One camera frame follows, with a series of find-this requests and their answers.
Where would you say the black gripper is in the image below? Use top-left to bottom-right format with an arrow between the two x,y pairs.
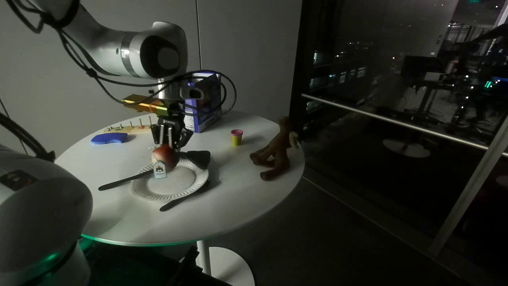
150,102 -> 196,151

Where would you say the black plastic knife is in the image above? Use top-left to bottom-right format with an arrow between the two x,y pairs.
97,167 -> 156,192

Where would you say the white paper plate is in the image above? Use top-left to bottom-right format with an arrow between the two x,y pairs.
131,157 -> 212,202

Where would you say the blue cardboard box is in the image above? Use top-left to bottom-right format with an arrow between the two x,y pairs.
181,70 -> 224,135

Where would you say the wooden peg board toy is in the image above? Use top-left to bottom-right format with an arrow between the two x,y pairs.
102,118 -> 156,135

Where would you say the blue flat plastic piece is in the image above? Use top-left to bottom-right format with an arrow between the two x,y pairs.
89,130 -> 131,146

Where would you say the yellow cup with pink lid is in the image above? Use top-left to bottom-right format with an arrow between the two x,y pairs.
229,127 -> 245,149

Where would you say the brown toy dog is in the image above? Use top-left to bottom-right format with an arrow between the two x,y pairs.
248,116 -> 302,183

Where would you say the metal window handrail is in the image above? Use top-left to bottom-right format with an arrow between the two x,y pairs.
300,92 -> 508,159

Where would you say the gold wrist camera bar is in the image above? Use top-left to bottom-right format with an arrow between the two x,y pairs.
123,92 -> 172,116

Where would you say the white table pedestal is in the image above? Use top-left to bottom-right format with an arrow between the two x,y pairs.
194,238 -> 258,286

